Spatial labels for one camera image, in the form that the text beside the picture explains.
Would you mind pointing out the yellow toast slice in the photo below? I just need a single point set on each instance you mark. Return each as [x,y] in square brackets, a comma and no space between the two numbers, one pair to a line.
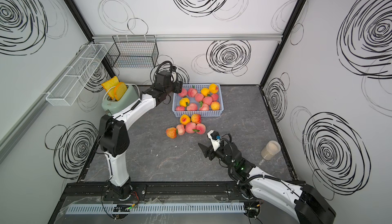
[110,85]
[119,91]

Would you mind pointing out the yellow peach with leaf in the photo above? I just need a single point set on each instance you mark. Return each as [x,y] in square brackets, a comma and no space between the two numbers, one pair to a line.
[185,102]

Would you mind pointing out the black wire wall basket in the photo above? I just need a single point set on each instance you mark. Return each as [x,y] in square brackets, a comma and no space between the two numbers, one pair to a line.
[136,51]

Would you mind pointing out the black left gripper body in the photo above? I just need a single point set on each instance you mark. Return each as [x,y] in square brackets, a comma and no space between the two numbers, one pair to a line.
[176,88]

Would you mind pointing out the rear yellow toast slice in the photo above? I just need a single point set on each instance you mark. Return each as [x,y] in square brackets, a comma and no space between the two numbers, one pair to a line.
[110,85]

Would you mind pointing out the orange yellow peach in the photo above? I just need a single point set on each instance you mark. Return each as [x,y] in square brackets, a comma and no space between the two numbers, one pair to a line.
[215,106]

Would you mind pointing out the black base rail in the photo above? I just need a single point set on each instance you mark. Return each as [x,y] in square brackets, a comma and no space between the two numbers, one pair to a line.
[147,190]

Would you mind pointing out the pink peach with leaf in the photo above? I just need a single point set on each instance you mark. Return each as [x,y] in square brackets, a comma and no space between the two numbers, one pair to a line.
[200,129]

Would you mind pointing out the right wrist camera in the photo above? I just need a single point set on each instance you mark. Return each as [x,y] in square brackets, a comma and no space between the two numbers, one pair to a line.
[215,139]

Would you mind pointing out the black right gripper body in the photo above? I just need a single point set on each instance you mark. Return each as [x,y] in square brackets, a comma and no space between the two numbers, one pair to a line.
[221,154]

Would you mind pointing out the white wire wall shelf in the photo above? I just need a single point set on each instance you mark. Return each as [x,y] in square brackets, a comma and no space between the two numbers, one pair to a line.
[76,77]

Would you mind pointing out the pale pink peach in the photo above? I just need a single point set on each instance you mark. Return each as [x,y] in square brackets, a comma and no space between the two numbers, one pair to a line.
[180,129]

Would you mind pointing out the dark pink peach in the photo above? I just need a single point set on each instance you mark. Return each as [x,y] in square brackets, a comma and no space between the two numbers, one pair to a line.
[180,108]

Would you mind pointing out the white slotted cable duct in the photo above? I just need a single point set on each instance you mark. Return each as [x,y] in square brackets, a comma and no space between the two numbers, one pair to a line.
[158,208]

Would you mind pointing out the mint green toaster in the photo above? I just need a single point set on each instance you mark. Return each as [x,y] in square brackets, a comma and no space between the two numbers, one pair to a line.
[111,106]

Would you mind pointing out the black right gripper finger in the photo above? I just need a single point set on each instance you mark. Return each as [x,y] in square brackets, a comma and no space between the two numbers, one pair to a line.
[205,150]
[211,154]

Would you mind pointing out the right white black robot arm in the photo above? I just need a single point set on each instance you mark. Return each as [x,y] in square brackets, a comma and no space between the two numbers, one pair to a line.
[302,202]

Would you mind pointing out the front yellow toast slice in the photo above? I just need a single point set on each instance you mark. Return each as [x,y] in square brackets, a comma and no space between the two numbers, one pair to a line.
[119,91]

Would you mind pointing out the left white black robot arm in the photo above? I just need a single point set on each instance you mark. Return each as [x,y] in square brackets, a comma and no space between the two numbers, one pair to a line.
[113,137]

